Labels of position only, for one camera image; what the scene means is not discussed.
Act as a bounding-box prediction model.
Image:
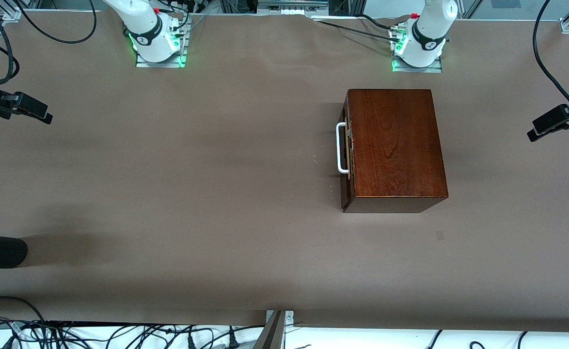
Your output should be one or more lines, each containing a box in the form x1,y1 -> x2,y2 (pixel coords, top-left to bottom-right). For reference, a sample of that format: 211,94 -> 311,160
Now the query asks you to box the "white drawer handle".
337,122 -> 350,174

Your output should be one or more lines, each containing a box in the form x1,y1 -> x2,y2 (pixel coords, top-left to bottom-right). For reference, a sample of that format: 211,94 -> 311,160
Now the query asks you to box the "light wood drawer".
341,93 -> 356,210

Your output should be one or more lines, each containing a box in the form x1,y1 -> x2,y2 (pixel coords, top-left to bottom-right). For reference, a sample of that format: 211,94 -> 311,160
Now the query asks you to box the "dark brown wooden cabinet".
343,89 -> 449,214

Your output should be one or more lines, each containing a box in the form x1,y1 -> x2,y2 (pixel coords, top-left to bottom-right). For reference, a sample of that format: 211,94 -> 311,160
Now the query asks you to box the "brown paper table cover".
0,10 -> 569,334

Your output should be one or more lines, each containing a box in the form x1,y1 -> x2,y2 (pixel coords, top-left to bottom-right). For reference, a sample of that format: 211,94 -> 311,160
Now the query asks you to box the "grey metal box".
258,0 -> 329,14

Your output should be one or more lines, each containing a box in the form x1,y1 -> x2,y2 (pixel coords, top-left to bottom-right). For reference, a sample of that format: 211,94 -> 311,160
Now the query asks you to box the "silver mounting plate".
265,310 -> 295,333

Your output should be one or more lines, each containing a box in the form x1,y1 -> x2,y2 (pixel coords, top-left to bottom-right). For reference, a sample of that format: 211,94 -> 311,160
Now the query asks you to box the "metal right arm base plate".
136,15 -> 189,68

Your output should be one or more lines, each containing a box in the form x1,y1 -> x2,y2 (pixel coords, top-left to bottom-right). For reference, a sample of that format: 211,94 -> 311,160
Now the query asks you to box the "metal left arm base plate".
391,24 -> 443,73

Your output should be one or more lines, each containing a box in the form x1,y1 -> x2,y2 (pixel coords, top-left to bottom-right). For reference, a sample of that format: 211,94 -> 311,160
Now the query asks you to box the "black arched cable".
0,296 -> 47,324

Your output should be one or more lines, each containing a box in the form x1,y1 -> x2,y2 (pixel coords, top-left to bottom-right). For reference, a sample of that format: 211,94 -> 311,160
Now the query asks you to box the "short black base cable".
360,14 -> 399,31

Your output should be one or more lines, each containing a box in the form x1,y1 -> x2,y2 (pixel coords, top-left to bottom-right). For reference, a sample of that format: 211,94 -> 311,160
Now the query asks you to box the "long black base cable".
314,19 -> 401,40

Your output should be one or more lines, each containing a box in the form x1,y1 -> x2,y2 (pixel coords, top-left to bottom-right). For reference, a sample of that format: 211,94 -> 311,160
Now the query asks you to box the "black cable tangle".
0,317 -> 266,349

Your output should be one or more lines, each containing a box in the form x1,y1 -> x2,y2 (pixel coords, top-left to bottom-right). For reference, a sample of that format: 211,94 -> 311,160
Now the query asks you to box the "grey metal post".
253,310 -> 286,349

